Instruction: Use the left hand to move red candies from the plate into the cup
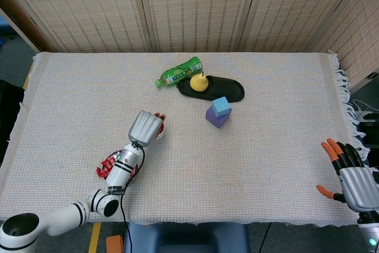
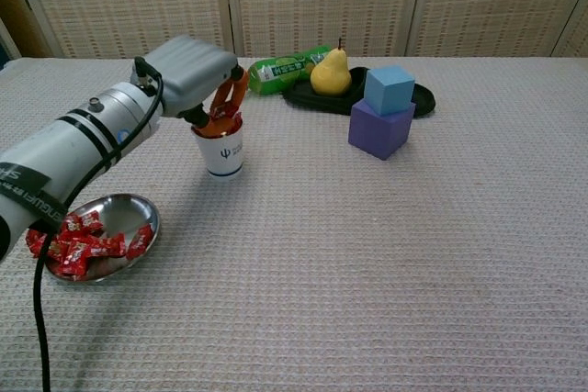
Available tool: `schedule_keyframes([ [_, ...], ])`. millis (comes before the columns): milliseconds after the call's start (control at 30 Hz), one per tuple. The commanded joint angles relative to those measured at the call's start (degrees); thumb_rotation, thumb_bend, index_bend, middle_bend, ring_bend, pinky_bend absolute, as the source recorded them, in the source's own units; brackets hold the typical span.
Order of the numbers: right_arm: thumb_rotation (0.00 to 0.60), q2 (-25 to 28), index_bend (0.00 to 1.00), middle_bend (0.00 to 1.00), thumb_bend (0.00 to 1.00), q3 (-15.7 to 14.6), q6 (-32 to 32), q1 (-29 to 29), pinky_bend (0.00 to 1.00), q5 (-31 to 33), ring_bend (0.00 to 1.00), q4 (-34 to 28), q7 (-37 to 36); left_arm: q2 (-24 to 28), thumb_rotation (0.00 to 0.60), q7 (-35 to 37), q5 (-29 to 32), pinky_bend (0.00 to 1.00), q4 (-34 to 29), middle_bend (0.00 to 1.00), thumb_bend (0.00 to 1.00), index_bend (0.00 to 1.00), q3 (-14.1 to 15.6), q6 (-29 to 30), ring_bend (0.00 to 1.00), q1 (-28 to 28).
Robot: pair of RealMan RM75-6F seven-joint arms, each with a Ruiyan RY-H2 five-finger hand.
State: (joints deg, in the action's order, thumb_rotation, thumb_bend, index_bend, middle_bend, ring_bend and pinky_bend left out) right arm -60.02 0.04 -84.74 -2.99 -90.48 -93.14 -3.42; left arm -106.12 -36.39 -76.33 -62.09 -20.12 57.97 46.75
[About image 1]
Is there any yellow pear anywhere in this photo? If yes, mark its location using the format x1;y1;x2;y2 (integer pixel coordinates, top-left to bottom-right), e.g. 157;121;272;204
189;71;209;92

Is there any orange block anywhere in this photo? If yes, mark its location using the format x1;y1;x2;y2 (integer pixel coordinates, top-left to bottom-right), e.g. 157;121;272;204
105;234;124;253

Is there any round metal plate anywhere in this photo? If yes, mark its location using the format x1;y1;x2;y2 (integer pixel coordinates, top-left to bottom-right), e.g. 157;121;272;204
103;150;140;182

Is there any black equipment box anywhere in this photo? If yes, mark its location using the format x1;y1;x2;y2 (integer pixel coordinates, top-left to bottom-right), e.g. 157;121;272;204
356;121;379;149

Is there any white paper cup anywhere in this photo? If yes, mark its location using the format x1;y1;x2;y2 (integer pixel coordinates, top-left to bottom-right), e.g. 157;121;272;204
155;121;166;140

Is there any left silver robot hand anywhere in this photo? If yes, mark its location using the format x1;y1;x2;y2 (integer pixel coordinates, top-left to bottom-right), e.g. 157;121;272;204
127;110;167;148

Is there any blue object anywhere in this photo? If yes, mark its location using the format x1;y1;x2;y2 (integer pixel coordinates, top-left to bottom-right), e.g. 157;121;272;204
0;17;14;36

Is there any black oval plate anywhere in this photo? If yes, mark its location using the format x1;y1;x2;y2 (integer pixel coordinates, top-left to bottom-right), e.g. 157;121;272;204
176;75;246;103

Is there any purple foam cube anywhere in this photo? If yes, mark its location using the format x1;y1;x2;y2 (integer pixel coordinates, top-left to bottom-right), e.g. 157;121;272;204
205;106;233;129

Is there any thin black floor cable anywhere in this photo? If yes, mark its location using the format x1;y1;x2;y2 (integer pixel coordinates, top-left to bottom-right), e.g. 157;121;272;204
259;222;273;252

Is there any green plastic drink bottle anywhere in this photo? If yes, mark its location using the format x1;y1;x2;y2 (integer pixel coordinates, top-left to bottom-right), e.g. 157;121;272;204
155;56;204;88

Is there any woven folding screen panel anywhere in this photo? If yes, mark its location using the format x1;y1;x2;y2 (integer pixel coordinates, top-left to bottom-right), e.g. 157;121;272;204
136;0;261;53
238;0;365;53
309;0;379;88
0;0;153;53

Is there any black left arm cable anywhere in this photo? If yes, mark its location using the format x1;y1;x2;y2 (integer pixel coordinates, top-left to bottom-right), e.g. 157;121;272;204
120;142;146;253

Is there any light blue foam cube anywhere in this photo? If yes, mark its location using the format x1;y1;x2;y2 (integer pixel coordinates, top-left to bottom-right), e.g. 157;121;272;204
211;96;232;117

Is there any white woven tablecloth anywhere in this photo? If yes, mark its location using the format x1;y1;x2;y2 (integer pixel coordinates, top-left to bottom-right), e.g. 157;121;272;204
0;50;379;229

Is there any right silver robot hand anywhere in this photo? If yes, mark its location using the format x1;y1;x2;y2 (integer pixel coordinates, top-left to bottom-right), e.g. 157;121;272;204
315;137;379;213

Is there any white power cable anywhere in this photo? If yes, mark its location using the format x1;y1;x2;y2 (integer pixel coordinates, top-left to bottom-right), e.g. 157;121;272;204
351;98;379;125

